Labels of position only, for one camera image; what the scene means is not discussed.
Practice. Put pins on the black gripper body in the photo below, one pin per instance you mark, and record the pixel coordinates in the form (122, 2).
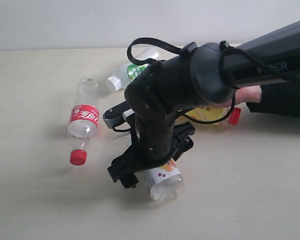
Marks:
(151, 147)

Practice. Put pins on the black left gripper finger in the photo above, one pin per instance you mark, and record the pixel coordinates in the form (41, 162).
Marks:
(128, 180)

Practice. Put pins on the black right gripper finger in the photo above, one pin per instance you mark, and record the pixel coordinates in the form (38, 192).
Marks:
(179, 153)

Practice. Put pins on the clear butterfly label bottle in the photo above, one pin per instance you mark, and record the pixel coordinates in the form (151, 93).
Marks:
(163, 183)

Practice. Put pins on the yellow label red cap bottle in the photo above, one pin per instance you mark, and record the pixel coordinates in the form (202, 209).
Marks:
(208, 114)

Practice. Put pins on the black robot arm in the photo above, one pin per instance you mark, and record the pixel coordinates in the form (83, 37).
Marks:
(196, 76)

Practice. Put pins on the black sleeved forearm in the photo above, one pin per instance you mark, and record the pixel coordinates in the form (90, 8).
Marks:
(281, 99)

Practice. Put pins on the clear green label water bottle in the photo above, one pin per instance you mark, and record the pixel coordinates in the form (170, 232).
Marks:
(125, 73)

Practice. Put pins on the clear red label cola bottle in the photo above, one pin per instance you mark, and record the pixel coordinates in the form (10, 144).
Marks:
(84, 119)

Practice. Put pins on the person's open bare hand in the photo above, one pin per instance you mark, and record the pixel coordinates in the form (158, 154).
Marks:
(250, 94)

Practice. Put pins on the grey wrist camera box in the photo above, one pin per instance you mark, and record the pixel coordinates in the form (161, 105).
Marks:
(117, 115)

